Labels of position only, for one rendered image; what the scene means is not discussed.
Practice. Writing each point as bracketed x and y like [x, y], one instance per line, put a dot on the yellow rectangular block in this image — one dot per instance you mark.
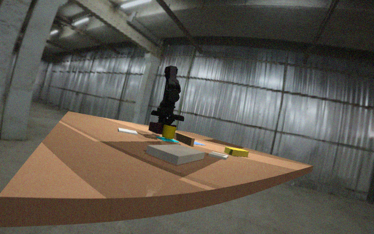
[236, 152]

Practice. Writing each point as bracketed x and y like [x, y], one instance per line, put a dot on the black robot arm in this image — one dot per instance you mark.
[172, 90]

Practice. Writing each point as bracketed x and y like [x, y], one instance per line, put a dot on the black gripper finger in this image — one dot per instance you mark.
[163, 121]
[169, 122]

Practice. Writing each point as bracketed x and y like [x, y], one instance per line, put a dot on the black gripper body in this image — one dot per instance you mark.
[172, 116]

